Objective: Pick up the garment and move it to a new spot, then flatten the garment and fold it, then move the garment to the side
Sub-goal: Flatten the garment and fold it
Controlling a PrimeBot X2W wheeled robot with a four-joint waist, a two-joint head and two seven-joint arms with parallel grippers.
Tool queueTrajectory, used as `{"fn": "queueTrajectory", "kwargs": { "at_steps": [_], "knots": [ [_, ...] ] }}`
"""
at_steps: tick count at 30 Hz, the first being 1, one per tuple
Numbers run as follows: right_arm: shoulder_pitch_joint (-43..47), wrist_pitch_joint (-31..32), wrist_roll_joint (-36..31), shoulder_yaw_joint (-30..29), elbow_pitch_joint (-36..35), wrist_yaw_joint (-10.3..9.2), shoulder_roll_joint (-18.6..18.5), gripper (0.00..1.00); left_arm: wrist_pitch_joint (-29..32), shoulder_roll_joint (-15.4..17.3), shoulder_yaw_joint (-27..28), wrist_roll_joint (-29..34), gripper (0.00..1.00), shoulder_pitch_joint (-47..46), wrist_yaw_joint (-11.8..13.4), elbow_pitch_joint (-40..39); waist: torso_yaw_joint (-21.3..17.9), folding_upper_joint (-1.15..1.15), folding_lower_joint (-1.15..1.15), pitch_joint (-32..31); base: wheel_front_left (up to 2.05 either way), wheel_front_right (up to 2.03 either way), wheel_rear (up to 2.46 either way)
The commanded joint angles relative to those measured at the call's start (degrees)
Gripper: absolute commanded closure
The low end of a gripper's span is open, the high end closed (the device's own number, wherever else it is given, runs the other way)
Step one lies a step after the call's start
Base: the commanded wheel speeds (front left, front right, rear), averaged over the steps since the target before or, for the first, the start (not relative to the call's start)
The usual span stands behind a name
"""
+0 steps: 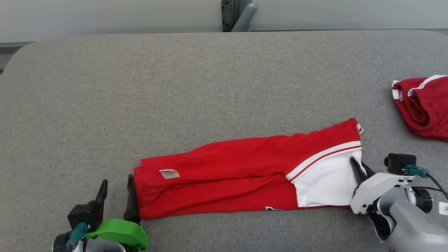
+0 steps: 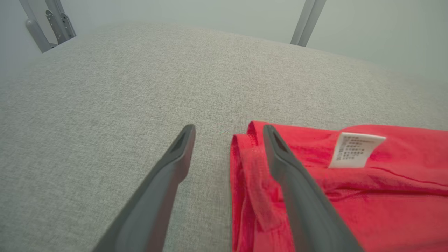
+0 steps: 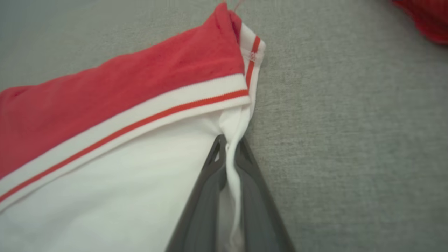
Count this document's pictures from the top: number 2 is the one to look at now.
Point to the grey partition post with casters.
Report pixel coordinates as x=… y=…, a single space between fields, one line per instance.
x=36 y=31

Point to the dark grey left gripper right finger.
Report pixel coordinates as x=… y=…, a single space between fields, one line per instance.
x=308 y=210

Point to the red and white t-shirt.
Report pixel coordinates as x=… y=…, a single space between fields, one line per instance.
x=385 y=210

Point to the grey fabric sofa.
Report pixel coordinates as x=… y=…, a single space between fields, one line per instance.
x=122 y=87

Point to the grey metal partition post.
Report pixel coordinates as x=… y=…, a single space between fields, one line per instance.
x=308 y=21

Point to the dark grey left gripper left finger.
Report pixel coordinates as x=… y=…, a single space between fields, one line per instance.
x=157 y=196

